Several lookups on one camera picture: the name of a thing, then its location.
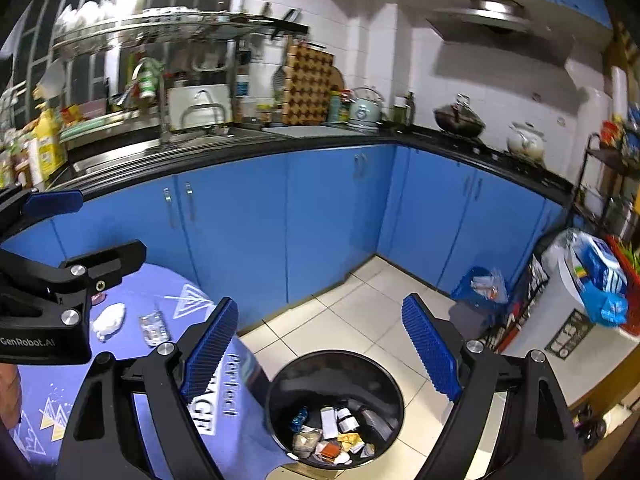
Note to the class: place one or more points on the silver pill blister pack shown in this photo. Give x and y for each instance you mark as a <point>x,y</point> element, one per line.
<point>154,329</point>

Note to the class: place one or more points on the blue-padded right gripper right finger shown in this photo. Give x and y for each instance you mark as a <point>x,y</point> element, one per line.
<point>536,437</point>

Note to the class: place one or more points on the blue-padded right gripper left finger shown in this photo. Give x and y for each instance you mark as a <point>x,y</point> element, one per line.
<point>103,439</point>

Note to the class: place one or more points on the checkered wooden cutting board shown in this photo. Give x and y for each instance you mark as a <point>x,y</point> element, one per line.
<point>306,91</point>

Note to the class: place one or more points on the purple printed tablecloth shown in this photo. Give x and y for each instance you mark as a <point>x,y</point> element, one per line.
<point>229,415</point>

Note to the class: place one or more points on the pink crumpled wrapper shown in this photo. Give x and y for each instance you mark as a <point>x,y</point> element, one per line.
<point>98,298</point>

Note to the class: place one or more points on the yellow oil bottle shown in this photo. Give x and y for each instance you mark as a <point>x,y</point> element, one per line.
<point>51,154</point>

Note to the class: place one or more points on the metal dish rack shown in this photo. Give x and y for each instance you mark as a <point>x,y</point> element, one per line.
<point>172,67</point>

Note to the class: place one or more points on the white tissue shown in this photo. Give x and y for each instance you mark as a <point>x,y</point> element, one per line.
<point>109,321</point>

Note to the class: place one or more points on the white ceramic pot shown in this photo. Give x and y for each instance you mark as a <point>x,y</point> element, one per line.
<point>525,140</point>

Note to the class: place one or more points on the blue bag lined bin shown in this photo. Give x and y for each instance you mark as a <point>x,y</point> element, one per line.
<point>480,302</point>

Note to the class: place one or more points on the black round trash bin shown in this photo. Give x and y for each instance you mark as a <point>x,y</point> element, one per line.
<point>366,398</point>

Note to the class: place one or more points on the black wok with lid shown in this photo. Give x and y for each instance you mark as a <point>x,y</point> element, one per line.
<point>459,119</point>

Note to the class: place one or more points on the blue plastic refill bag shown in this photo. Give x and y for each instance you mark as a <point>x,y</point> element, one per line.
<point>599,279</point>

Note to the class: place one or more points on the blue foil candy wrapper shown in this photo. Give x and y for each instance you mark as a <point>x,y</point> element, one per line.
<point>299,420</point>

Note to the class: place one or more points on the red plastic basket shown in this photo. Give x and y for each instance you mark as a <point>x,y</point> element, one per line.
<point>629,261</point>

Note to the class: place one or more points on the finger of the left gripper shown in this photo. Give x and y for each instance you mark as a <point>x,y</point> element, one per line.
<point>18,204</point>
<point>105,268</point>

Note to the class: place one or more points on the beige snack wrapper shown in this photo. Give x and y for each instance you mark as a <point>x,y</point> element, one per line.
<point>305,441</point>

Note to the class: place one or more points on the person's left hand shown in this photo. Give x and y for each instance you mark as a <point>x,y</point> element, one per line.
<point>10,395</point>

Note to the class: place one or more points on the yellow wrapper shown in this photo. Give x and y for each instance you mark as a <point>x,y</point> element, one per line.
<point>350,442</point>

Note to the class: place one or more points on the white appliance with sticker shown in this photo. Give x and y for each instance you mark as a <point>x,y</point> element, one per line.
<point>580,352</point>

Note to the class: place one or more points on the mint green electric kettle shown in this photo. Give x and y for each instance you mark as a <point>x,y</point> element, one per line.
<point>365,109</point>

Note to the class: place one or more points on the white paper carton box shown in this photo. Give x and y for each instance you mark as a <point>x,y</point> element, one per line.
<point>329,426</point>

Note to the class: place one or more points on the blue kitchen cabinets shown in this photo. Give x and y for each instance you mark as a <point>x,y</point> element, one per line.
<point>273,230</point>

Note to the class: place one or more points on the orange green paper cup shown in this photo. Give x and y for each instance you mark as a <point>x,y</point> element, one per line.
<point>331,453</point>

